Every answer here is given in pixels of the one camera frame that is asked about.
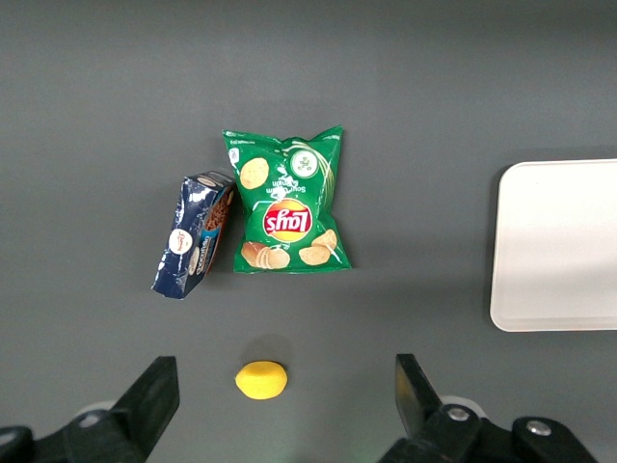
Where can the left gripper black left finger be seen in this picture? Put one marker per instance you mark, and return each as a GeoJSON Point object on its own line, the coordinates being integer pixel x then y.
{"type": "Point", "coordinates": [152, 405]}

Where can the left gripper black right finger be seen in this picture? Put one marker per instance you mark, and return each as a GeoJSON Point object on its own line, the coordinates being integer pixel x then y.
{"type": "Point", "coordinates": [424, 410]}

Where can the beige plastic tray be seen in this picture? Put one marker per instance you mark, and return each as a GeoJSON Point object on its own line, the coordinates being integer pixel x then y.
{"type": "Point", "coordinates": [559, 246]}

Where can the yellow lemon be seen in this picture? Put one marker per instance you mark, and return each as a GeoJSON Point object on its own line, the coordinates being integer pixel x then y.
{"type": "Point", "coordinates": [261, 380]}

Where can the blue chocolate cookie box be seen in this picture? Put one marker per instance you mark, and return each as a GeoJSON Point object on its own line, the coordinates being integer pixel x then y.
{"type": "Point", "coordinates": [193, 236]}

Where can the green Lays chips bag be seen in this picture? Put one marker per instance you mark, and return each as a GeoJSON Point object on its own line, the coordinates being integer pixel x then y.
{"type": "Point", "coordinates": [289, 207]}

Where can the dark grey table mat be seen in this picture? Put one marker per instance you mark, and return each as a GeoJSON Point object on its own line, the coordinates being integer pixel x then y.
{"type": "Point", "coordinates": [96, 96]}

